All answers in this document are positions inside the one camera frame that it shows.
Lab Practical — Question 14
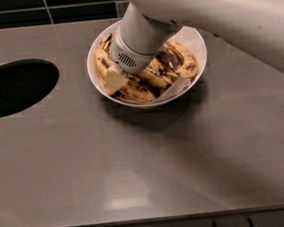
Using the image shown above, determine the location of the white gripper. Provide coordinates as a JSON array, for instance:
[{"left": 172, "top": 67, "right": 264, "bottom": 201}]
[{"left": 104, "top": 24, "right": 156, "bottom": 94}]

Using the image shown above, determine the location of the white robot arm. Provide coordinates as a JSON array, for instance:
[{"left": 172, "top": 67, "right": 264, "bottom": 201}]
[{"left": 110, "top": 0, "right": 284, "bottom": 73}]

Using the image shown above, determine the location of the white ceramic bowl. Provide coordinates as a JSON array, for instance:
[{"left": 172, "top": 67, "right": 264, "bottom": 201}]
[{"left": 87, "top": 22, "right": 208, "bottom": 109}]

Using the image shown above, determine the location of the spotted banana front left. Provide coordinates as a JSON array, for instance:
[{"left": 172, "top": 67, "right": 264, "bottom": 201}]
[{"left": 93, "top": 34, "right": 156, "bottom": 104}]

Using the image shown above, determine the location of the spotted banana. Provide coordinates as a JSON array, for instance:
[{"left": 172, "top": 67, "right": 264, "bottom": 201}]
[
  {"left": 93, "top": 34, "right": 156, "bottom": 104},
  {"left": 137, "top": 62, "right": 170, "bottom": 89},
  {"left": 169, "top": 41, "right": 199, "bottom": 79}
]

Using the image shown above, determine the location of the spotted banana middle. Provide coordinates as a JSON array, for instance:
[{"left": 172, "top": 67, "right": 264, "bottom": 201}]
[{"left": 137, "top": 62, "right": 170, "bottom": 89}]

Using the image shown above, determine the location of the dark bruised banana top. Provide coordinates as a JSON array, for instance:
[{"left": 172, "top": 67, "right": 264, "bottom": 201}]
[{"left": 155, "top": 42, "right": 183, "bottom": 70}]

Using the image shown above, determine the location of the spotted banana right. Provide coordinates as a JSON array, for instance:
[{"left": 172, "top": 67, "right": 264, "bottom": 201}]
[{"left": 169, "top": 41, "right": 199, "bottom": 79}]

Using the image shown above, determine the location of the black round counter opening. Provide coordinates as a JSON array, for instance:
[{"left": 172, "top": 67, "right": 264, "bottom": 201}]
[{"left": 0, "top": 59, "right": 60, "bottom": 117}]

